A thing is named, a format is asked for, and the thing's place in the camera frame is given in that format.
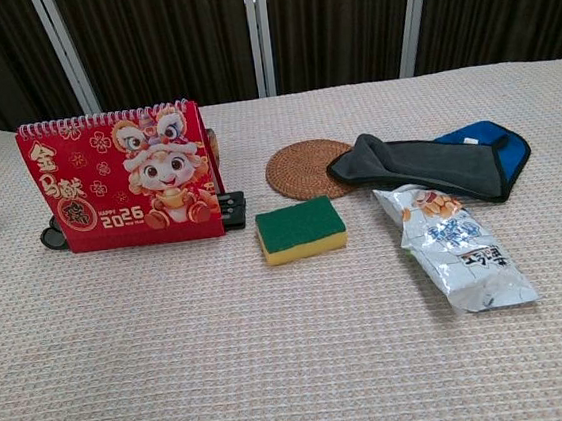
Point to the red 2026 desk calendar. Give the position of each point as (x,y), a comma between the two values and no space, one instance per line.
(108,188)

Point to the green and yellow sponge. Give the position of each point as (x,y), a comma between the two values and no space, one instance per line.
(297,224)

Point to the round woven rattan coaster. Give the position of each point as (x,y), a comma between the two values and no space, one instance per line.
(297,168)

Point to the black plastic clamp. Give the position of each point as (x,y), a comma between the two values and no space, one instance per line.
(51,237)
(233,210)

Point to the grey and blue cloth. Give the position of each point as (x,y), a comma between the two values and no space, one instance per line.
(406,162)

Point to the beige woven tablecloth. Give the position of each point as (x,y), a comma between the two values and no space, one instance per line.
(225,352)

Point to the silver snack bag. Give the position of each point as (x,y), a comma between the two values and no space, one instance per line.
(456,252)

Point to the black folding screen white frame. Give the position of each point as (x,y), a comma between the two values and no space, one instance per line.
(168,41)

